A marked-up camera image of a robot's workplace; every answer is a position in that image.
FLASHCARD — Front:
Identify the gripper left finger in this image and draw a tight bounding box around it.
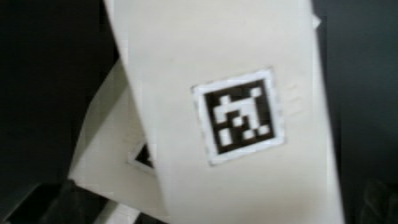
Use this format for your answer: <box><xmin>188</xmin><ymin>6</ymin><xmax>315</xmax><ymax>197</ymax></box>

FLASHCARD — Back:
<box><xmin>0</xmin><ymin>180</ymin><xmax>108</xmax><ymax>224</ymax></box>

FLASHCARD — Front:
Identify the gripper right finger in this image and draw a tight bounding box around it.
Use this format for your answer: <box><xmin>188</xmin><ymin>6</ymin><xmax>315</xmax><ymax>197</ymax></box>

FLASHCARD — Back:
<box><xmin>357</xmin><ymin>179</ymin><xmax>398</xmax><ymax>224</ymax></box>

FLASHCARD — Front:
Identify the white cabinet body box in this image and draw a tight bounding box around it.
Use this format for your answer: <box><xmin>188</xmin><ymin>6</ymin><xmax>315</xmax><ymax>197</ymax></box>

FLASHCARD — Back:
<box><xmin>68</xmin><ymin>62</ymin><xmax>171</xmax><ymax>223</ymax></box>

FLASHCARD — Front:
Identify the small white cabinet top box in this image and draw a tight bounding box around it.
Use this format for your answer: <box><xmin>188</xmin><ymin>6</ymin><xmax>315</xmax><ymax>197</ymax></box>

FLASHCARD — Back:
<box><xmin>103</xmin><ymin>0</ymin><xmax>345</xmax><ymax>224</ymax></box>

